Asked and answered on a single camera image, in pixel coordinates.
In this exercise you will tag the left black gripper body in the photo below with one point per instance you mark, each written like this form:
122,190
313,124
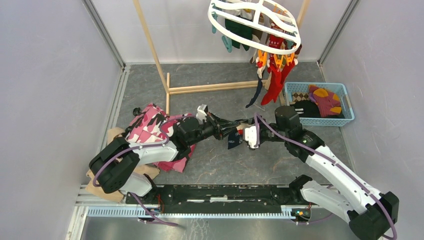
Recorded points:
214,127

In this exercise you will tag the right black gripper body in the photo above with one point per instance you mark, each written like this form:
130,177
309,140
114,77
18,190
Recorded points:
269,134

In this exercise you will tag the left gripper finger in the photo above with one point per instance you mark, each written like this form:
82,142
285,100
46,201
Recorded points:
224,123
227,130

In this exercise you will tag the navy santa hat sock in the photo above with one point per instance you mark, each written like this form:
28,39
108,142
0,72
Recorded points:
260,65

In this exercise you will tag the red santa sock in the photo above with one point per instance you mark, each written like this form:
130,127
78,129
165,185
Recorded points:
287,69
275,86

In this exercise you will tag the white oval clip hanger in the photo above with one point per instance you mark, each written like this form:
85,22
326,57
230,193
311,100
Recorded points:
266,16

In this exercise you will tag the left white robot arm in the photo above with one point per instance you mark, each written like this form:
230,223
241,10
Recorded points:
188,132

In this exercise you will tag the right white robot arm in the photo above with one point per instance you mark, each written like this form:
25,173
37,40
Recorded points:
369,213

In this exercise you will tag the wooden hanger stand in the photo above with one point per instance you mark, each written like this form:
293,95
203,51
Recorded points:
280,61

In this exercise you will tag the socks pile in basket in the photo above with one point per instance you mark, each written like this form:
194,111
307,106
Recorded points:
318,103

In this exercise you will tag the pink camouflage cloth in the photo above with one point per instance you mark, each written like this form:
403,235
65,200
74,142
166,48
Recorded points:
145,128

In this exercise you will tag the blue plastic basket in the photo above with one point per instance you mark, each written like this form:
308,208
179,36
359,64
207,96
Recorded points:
290,88

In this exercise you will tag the beige cloth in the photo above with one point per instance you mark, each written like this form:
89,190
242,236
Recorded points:
119,169

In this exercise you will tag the red patterned christmas sock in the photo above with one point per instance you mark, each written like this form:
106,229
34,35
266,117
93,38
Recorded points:
275,41

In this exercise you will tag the dark green sock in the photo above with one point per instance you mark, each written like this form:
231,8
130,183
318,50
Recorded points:
240,30

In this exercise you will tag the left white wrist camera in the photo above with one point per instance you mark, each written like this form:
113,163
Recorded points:
202,112

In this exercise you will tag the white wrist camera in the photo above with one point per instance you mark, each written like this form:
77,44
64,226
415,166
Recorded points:
202,112
251,136

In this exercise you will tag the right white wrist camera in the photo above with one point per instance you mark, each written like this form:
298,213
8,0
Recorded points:
251,136

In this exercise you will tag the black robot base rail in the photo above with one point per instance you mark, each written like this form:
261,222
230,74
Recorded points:
223,198

